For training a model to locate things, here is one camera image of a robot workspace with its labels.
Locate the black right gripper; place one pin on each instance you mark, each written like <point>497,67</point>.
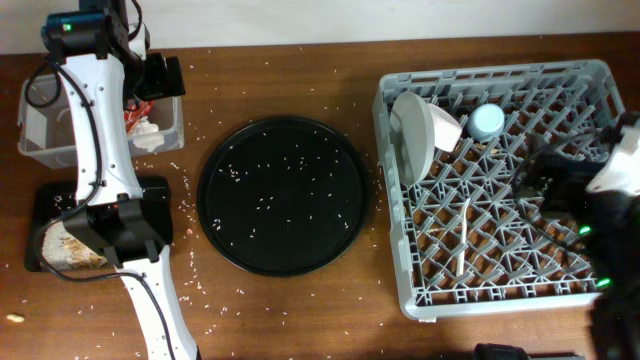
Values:
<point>573,174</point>

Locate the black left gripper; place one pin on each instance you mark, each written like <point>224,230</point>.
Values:
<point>164,86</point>

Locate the red snack wrapper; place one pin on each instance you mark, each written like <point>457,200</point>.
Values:
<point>134,113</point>

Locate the white tissue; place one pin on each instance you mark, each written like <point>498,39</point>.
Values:
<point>146,135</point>

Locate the light blue cup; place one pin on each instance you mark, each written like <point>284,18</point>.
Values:
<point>486,122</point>

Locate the pink bowl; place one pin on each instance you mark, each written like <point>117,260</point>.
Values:
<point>447,129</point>

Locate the white plastic fork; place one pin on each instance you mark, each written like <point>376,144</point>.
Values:
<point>463,239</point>

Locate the grey plate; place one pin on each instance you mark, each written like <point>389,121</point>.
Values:
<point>413,128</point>

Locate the rice and peanut waste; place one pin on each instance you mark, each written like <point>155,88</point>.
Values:
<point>64,252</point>

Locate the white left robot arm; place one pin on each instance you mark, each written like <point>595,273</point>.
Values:
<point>111,217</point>

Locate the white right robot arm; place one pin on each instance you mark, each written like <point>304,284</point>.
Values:
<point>608,238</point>

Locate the grey dishwasher rack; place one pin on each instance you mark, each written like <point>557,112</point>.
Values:
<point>513,258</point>

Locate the clear plastic bin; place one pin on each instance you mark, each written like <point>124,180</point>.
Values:
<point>66,118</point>

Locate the round black tray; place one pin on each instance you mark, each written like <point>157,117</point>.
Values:
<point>284,196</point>

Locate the black rectangular bin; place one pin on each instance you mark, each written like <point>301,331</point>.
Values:
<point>51,199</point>

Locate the peanut on table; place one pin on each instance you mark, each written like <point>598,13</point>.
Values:
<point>15,318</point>

